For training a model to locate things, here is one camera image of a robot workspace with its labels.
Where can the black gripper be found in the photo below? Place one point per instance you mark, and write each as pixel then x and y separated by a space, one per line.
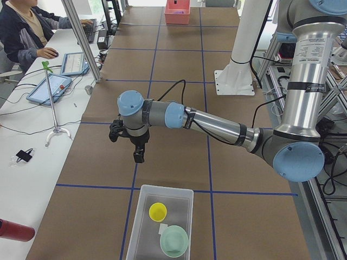
pixel 139 140

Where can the yellow plastic cup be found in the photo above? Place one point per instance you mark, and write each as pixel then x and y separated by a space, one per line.
pixel 157 212

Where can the mint green bowl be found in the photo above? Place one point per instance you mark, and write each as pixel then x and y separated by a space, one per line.
pixel 174 241

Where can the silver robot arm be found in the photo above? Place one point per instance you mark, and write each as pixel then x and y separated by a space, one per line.
pixel 291 148

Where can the white label in box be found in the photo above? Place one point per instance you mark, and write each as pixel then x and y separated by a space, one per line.
pixel 162 228

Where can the clear plastic storage box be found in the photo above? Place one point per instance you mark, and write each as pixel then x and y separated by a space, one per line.
pixel 145 240

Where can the far teach pendant tablet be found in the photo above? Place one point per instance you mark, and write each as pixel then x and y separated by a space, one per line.
pixel 74 64

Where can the small black pouch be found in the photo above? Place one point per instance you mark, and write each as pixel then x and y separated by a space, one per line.
pixel 24 156

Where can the black keyboard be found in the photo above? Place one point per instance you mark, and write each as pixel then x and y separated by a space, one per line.
pixel 89 30

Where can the red metal bottle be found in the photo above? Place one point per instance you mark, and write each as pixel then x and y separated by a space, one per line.
pixel 15 231

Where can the pink plastic tray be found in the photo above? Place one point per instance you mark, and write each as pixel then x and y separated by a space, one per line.
pixel 176 5

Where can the seated person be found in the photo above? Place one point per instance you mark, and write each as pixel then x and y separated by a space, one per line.
pixel 26 30

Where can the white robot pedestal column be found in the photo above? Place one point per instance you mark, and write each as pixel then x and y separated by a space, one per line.
pixel 236 77

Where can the green handled reach grabber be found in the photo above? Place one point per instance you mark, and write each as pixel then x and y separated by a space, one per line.
pixel 57 130

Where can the aluminium frame post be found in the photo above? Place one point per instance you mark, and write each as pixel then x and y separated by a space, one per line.
pixel 81 38

